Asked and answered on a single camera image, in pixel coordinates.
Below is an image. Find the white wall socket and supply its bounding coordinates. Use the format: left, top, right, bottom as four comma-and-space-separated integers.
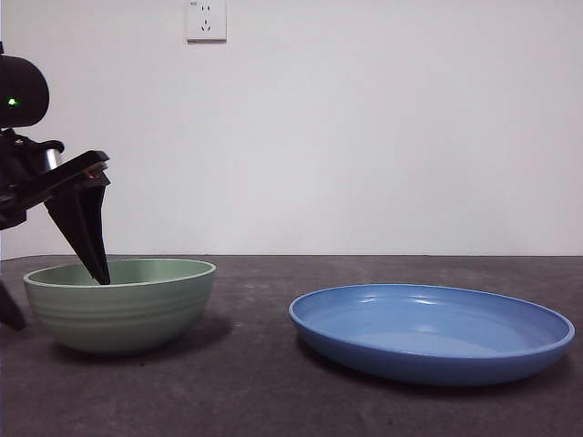
185, 0, 228, 46

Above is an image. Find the blue round plate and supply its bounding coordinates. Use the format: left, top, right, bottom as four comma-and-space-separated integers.
288, 283, 576, 387

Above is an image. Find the green ribbed bowl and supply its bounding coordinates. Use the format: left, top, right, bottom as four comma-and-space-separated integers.
22, 258, 218, 356

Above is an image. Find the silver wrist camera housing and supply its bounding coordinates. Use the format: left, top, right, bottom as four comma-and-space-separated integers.
41, 140, 65, 174

